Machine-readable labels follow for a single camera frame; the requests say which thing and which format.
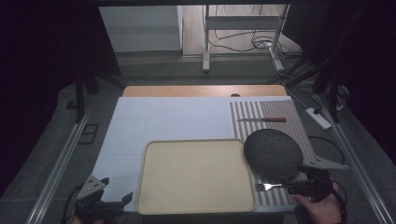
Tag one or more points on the aluminium rail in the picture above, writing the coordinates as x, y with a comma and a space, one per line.
355, 161
59, 168

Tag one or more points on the person's right hand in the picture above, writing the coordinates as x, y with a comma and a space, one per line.
320, 210

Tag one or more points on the dark grey round plate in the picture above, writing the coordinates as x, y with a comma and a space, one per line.
274, 154

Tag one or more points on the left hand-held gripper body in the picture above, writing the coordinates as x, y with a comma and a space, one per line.
93, 207

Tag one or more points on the striped placemat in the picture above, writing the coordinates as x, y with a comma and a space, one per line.
277, 109

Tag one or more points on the white power strip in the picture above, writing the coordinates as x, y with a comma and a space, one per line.
318, 118

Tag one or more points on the beige rectangular tray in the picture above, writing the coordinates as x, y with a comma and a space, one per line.
196, 175

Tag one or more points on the white board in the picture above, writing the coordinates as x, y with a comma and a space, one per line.
168, 121

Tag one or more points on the white panel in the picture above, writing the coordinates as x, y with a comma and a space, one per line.
140, 28

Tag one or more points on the black metal stand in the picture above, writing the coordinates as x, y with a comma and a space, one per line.
333, 90
81, 93

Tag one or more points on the wooden table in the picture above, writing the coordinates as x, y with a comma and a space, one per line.
186, 90

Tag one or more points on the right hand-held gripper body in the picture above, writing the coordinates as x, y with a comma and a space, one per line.
317, 182

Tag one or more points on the person's left hand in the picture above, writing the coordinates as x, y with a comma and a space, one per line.
82, 221

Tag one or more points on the silver fork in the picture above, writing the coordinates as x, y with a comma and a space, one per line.
267, 186

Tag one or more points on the black floor bracket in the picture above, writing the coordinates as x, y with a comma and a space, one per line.
89, 133

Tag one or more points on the white metal stand frame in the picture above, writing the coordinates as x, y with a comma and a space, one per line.
239, 22

